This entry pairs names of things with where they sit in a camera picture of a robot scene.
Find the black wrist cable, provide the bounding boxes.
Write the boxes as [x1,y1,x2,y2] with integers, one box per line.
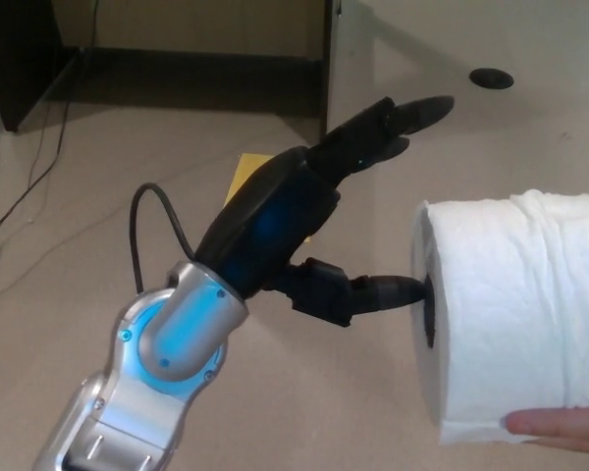
[129,182,198,296]

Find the black power cable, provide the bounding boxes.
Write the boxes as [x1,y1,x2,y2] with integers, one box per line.
[0,0,102,241]

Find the person's bare hand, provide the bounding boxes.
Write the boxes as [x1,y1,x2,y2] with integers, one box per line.
[503,405,589,455]

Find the white toilet paper roll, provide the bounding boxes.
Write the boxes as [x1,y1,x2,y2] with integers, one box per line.
[409,188,589,434]

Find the black round floor cover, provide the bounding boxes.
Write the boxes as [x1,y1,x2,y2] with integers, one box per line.
[469,68,514,91]

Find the thin grey cable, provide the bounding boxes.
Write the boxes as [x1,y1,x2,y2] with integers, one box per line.
[0,154,241,303]

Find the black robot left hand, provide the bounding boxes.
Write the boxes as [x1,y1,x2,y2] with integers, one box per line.
[193,95,456,329]

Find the yellow paper sheet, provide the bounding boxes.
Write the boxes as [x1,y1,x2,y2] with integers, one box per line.
[223,152,316,245]

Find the dark wooden desk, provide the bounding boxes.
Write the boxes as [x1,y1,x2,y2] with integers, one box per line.
[0,0,375,144]

